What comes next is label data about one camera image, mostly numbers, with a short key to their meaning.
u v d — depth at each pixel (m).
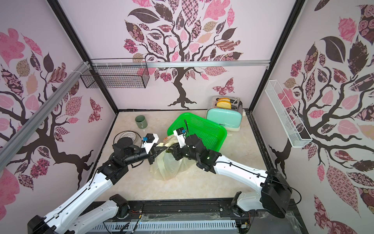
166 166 0.73
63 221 0.40
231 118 0.98
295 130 0.75
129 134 1.01
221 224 0.70
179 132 0.64
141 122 1.04
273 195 0.40
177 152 0.64
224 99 1.00
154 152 0.62
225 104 0.98
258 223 0.71
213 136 1.03
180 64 0.95
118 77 1.22
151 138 0.58
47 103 0.64
